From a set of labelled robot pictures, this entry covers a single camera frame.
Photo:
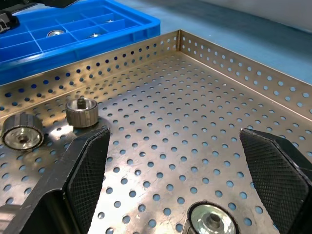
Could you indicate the perforated metal tray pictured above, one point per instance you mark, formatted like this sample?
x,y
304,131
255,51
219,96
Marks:
x,y
170,109

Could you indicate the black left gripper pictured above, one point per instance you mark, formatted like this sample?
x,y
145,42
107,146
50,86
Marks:
x,y
12,22

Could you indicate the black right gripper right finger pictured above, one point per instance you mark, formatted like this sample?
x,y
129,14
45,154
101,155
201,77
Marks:
x,y
275,175

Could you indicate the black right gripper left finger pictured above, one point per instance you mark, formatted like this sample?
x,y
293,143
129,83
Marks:
x,y
83,170

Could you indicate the blue compartment tray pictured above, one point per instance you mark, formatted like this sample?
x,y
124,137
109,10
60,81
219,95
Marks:
x,y
136,36

